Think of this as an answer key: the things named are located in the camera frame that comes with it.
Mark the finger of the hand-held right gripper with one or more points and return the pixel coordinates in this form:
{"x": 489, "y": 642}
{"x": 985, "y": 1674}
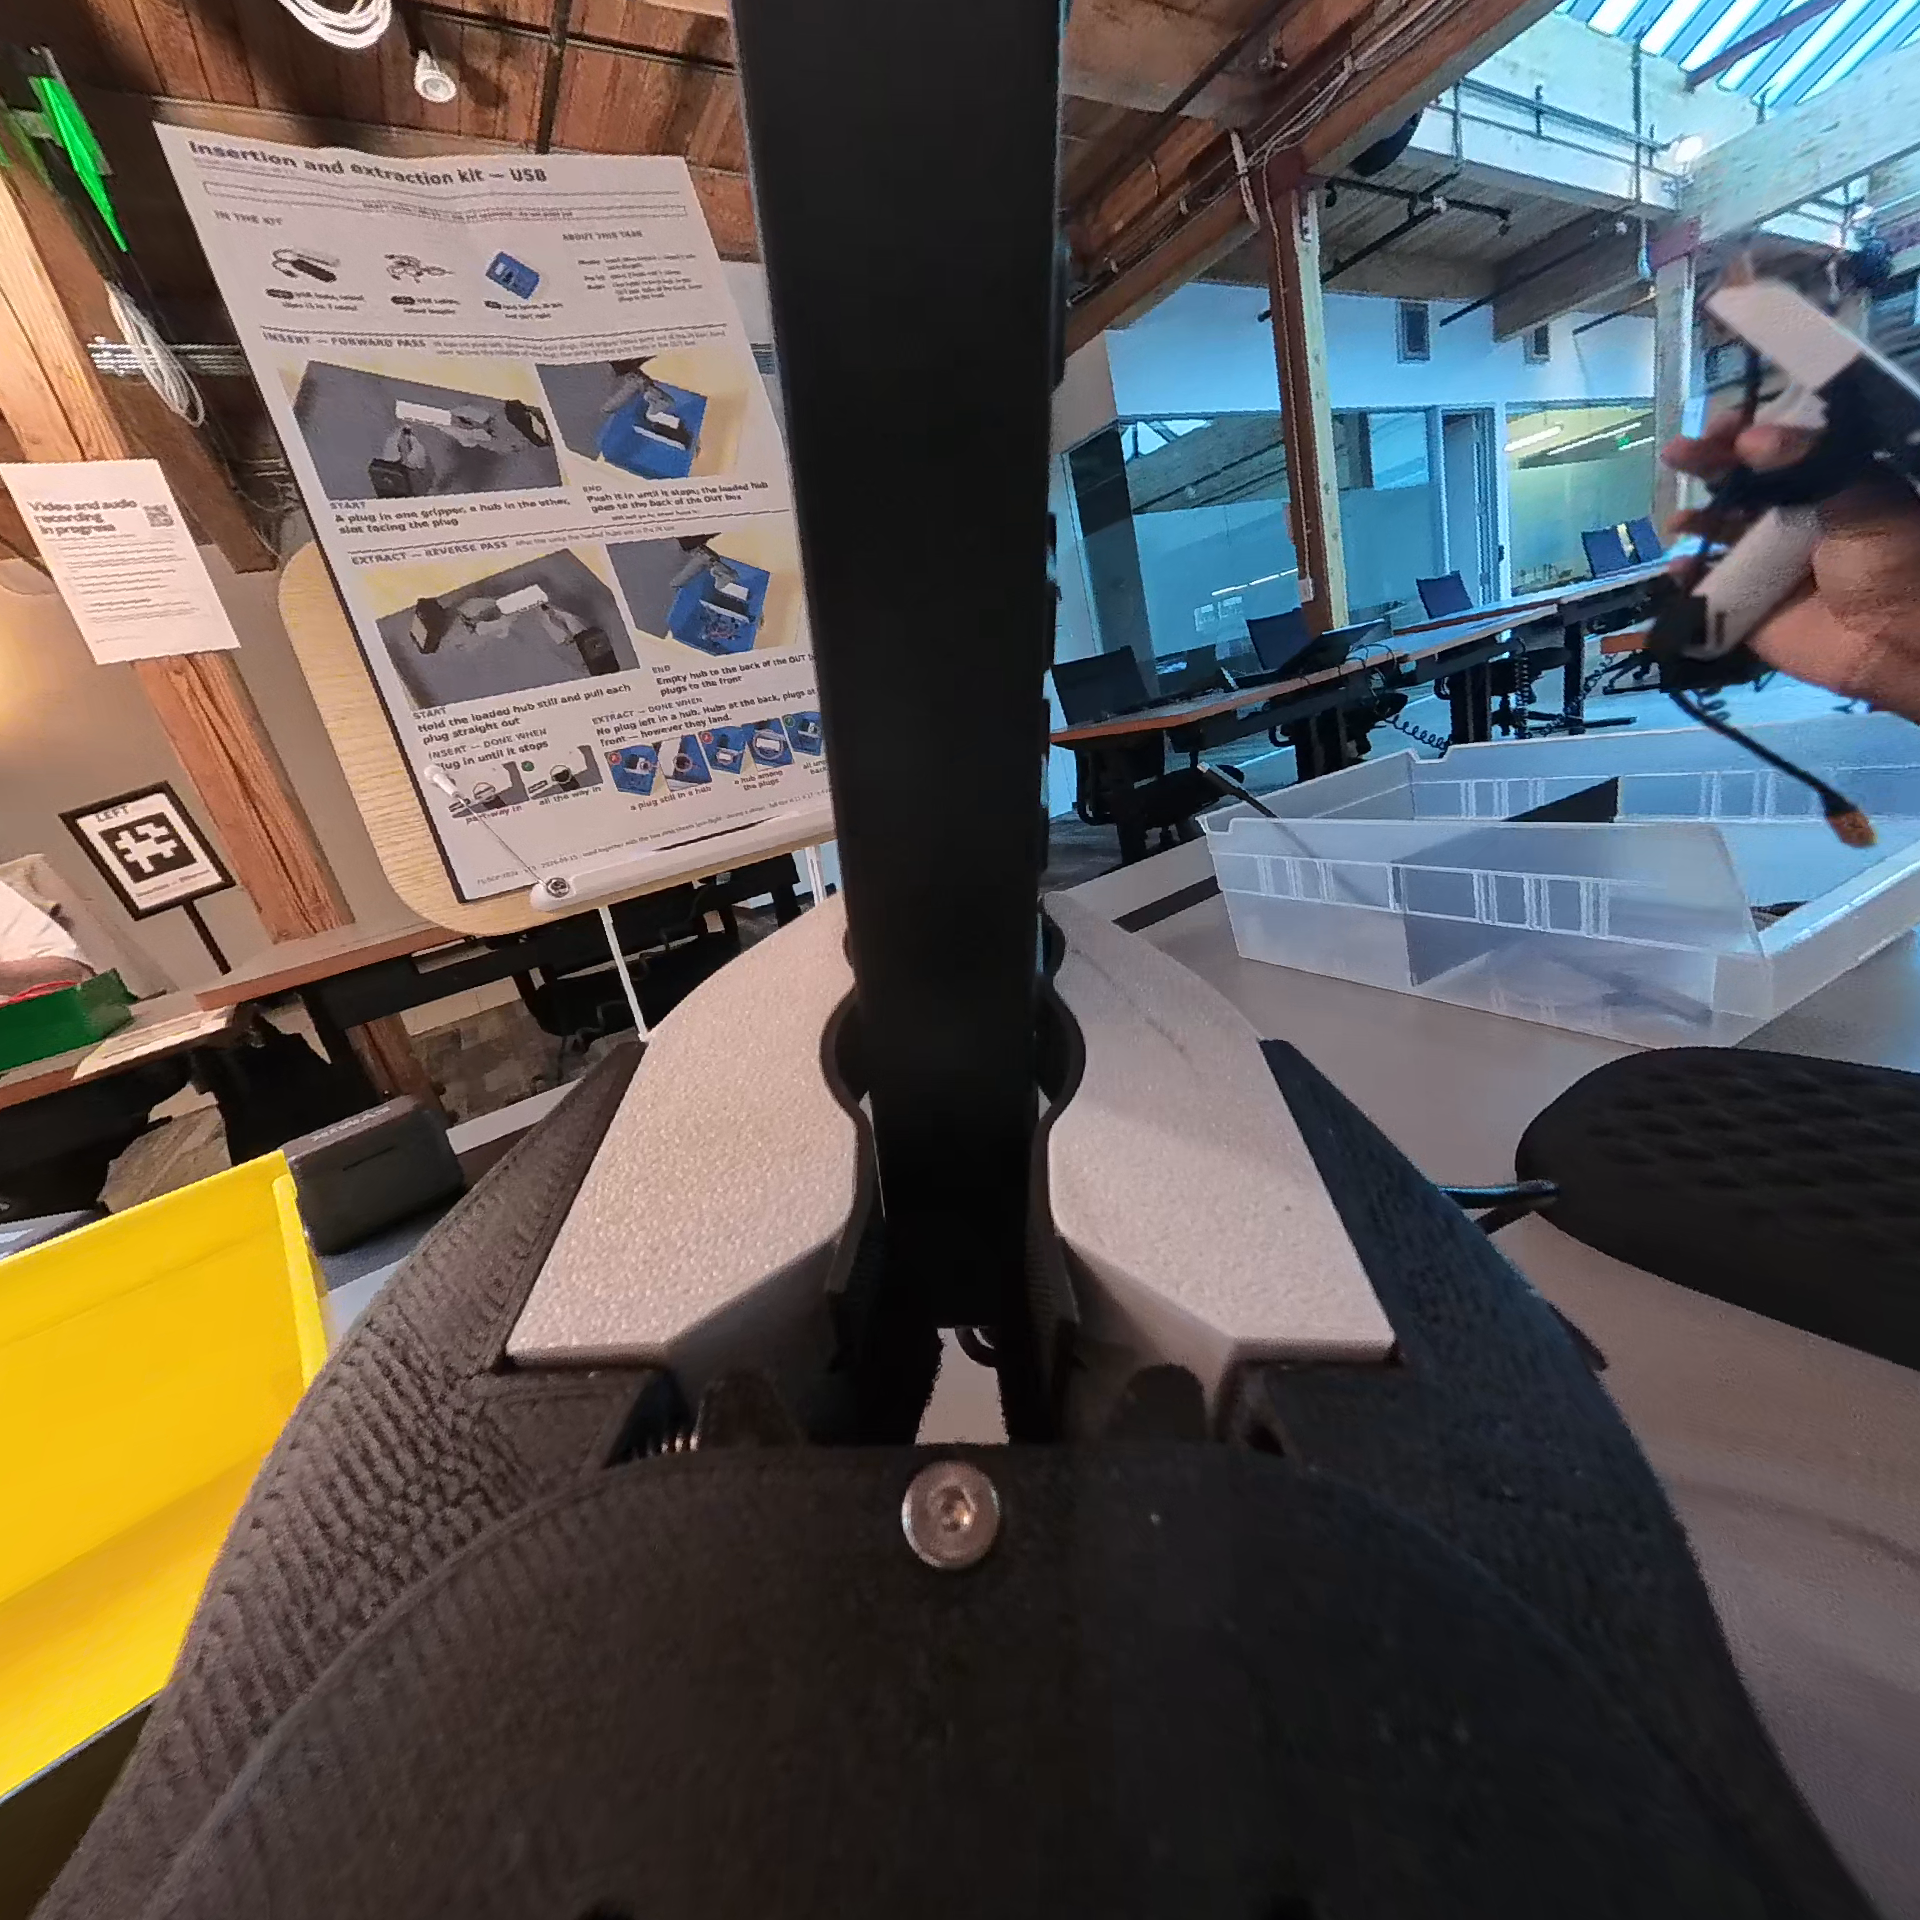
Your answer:
{"x": 1792, "y": 339}

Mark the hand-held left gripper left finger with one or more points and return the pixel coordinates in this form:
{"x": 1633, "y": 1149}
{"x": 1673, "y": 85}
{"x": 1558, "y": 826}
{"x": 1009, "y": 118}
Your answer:
{"x": 704, "y": 1171}

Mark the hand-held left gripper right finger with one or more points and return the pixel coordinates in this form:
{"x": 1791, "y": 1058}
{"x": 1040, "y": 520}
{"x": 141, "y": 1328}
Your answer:
{"x": 1200, "y": 1184}

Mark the clear plastic bin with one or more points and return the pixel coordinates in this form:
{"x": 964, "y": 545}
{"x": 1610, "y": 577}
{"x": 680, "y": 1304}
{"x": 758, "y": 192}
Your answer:
{"x": 1501, "y": 902}

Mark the yellow plastic bin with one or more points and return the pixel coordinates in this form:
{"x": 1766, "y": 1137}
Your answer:
{"x": 119, "y": 1424}

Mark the slim dark USB hub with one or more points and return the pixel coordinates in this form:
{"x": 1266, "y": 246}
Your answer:
{"x": 901, "y": 450}

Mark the person's right hand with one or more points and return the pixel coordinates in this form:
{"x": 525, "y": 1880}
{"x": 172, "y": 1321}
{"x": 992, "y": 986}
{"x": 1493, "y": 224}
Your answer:
{"x": 1869, "y": 600}

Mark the white document stand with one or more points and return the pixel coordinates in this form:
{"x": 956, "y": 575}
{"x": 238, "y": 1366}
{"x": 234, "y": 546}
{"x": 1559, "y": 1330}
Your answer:
{"x": 620, "y": 967}

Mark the long wooden desk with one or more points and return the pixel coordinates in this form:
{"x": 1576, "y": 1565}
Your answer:
{"x": 1350, "y": 675}

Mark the black textured wrist rest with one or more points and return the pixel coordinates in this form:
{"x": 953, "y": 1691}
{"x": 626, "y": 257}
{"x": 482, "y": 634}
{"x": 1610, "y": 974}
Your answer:
{"x": 1740, "y": 1184}

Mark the wooden clipboard board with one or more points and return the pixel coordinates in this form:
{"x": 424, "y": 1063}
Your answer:
{"x": 340, "y": 705}

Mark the black and white marker sign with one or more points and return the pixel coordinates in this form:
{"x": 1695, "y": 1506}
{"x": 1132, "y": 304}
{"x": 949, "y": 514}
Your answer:
{"x": 146, "y": 848}

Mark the green plastic bin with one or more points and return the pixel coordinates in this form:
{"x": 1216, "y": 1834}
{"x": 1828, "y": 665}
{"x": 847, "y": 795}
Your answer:
{"x": 60, "y": 1021}

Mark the instruction sheet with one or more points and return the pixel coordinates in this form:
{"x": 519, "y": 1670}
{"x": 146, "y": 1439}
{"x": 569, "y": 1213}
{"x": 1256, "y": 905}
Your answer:
{"x": 450, "y": 301}

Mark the white wall notice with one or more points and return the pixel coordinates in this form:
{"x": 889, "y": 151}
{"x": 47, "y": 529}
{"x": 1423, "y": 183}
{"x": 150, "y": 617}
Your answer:
{"x": 113, "y": 569}

